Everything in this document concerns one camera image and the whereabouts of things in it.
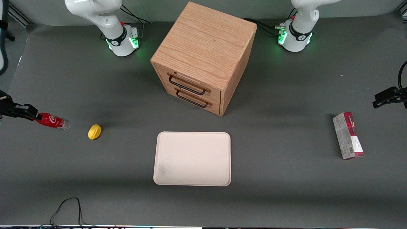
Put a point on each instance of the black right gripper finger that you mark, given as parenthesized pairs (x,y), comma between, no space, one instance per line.
(27,109)
(30,116)

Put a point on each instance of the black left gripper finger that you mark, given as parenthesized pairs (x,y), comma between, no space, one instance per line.
(383,102)
(385,94)

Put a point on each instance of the red coke bottle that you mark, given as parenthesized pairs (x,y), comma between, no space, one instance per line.
(52,121)

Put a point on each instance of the cream rectangular tray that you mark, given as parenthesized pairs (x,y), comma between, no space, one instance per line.
(192,159)

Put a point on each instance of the grey and red carton box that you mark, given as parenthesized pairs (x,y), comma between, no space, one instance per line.
(348,135)

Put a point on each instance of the yellow toy lemon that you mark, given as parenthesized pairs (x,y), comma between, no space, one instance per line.
(94,132)

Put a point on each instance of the wooden drawer cabinet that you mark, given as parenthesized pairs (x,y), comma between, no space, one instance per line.
(203,47)

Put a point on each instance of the aluminium frame rail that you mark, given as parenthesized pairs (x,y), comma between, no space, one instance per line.
(19,14)

